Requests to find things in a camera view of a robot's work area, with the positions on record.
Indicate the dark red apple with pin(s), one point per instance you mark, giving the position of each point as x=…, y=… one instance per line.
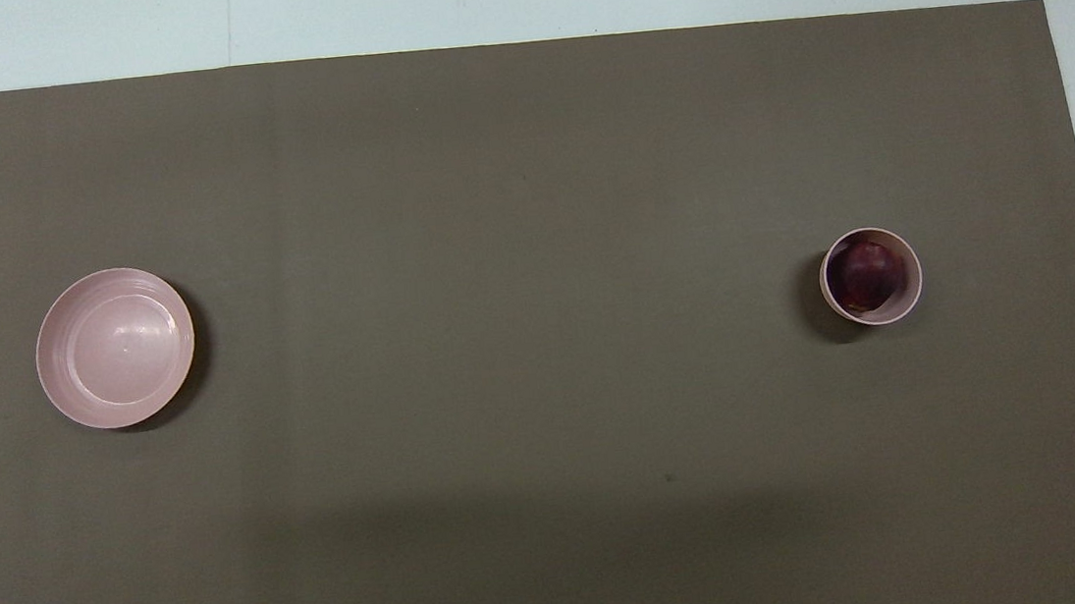
x=865, y=275

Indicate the pink plate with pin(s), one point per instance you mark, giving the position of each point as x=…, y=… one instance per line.
x=116, y=347

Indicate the pink bowl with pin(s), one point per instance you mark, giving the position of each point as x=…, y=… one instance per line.
x=911, y=291

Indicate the brown table mat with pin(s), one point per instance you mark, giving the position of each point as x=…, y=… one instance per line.
x=551, y=439

